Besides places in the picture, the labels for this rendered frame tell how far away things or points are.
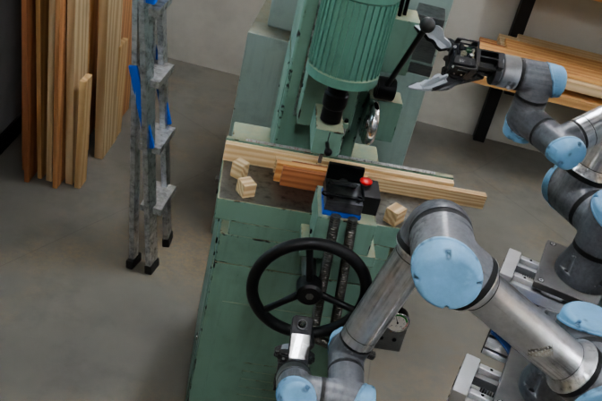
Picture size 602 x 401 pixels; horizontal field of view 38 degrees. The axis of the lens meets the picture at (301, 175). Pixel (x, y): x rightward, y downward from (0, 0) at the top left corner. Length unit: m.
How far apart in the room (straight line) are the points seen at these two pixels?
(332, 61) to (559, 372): 0.84
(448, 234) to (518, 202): 2.80
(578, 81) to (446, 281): 2.77
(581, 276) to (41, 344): 1.67
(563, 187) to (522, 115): 0.35
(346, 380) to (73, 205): 2.01
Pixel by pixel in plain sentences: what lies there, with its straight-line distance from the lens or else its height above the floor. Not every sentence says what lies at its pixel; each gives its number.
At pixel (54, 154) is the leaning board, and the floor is 0.16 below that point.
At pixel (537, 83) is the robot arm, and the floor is 1.33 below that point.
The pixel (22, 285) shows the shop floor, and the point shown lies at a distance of 3.18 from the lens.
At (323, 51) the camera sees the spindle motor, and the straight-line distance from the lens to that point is 2.03.
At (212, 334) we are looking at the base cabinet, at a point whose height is 0.47.
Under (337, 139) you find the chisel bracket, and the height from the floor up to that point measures 1.05.
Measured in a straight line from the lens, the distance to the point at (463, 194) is 2.31.
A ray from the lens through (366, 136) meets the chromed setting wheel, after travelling 2.29.
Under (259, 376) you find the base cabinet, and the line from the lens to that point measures 2.46.
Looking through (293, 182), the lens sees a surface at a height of 0.92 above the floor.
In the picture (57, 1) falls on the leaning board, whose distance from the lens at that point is 3.29.
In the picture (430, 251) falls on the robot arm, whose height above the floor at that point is 1.24.
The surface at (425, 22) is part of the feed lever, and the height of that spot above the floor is 1.41.
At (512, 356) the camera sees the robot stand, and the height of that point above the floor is 0.82.
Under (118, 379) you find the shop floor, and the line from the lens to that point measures 2.88.
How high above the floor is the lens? 2.07
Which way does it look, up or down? 31 degrees down
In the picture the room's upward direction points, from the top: 14 degrees clockwise
